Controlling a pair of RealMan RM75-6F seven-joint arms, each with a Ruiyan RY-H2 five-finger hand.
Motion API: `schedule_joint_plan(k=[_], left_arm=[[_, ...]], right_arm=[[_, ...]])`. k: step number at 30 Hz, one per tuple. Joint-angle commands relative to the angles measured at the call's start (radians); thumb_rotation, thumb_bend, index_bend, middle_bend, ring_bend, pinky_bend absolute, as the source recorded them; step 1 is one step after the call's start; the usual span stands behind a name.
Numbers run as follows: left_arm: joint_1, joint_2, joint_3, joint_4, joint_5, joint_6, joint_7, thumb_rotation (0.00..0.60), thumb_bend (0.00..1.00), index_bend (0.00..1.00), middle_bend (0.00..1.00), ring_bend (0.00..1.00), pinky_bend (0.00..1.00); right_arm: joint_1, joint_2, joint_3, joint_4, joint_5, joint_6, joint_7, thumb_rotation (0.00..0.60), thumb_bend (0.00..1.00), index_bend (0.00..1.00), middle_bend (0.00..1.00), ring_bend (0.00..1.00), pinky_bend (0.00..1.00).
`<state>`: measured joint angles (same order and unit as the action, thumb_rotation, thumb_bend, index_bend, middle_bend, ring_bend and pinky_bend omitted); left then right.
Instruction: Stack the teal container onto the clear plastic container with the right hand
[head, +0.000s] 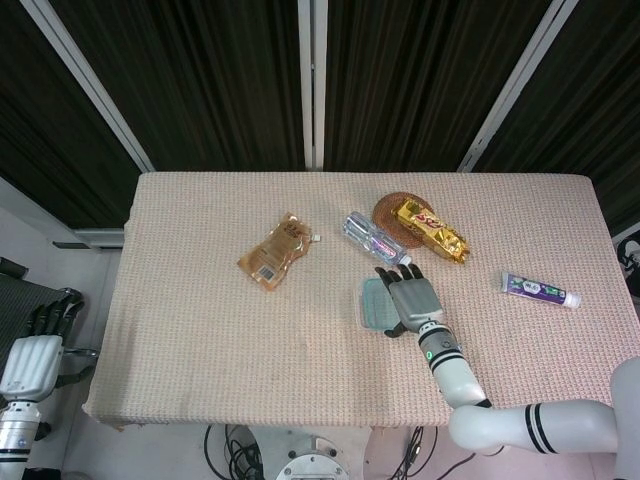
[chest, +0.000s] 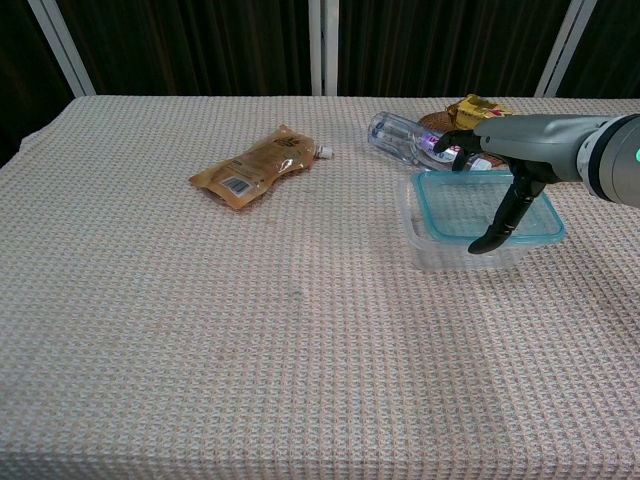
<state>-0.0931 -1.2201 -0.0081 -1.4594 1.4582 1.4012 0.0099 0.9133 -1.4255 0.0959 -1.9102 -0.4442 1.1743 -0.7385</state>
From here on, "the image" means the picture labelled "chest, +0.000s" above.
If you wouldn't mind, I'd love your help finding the gold foil snack package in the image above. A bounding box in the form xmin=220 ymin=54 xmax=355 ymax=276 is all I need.
xmin=445 ymin=94 xmax=515 ymax=132

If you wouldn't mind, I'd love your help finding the clear plastic water bottle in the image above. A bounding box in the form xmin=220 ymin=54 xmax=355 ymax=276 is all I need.
xmin=367 ymin=111 xmax=495 ymax=174

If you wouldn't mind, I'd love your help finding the brown spouted drink pouch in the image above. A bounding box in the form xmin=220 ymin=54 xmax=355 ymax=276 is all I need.
xmin=188 ymin=124 xmax=335 ymax=211

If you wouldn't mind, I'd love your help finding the teal container lid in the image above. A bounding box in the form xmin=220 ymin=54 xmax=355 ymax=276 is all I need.
xmin=410 ymin=169 xmax=566 ymax=247

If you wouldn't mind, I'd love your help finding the clear plastic food container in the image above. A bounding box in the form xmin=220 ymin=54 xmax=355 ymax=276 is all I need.
xmin=402 ymin=170 xmax=548 ymax=272

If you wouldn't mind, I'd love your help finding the white vertical frame post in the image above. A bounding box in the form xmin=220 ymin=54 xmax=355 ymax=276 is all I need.
xmin=308 ymin=0 xmax=340 ymax=97

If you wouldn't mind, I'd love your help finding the beige waffle-weave tablecloth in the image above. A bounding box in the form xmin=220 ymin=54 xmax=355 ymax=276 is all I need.
xmin=0 ymin=95 xmax=640 ymax=480

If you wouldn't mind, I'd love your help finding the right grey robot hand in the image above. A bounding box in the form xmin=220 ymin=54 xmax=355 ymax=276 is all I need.
xmin=431 ymin=114 xmax=611 ymax=256

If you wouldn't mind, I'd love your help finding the white slanted frame post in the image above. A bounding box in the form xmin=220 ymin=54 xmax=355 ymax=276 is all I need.
xmin=533 ymin=0 xmax=599 ymax=98
xmin=27 ymin=0 xmax=96 ymax=98

